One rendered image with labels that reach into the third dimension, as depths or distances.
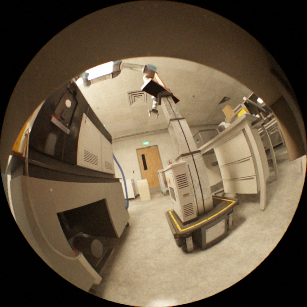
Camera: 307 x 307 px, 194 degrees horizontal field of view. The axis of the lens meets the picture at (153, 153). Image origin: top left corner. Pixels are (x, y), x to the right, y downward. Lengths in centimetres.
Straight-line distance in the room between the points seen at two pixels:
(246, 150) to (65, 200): 129
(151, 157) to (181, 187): 372
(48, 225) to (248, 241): 104
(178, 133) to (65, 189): 81
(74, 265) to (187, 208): 69
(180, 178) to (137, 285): 77
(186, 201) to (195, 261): 47
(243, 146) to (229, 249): 84
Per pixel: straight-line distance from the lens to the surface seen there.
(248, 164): 101
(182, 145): 70
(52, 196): 45
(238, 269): 72
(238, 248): 81
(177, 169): 56
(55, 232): 47
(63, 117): 69
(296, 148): 20
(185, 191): 58
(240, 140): 100
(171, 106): 94
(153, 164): 416
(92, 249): 84
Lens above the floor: 64
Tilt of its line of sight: 16 degrees up
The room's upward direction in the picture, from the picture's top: 13 degrees counter-clockwise
